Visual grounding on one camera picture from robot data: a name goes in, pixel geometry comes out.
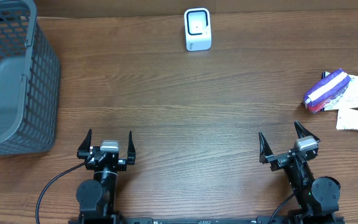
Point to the white tube with gold cap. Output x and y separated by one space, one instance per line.
347 119

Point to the grey plastic shopping basket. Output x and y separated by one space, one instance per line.
29 81

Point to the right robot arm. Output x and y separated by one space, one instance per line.
318 199

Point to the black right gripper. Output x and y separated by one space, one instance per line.
278 160

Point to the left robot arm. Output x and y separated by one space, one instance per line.
97 196

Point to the red purple tissue pack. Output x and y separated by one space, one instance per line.
330 86

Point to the white barcode scanner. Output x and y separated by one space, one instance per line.
198 35

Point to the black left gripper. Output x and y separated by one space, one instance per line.
84 151

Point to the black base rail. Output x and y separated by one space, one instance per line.
147 220

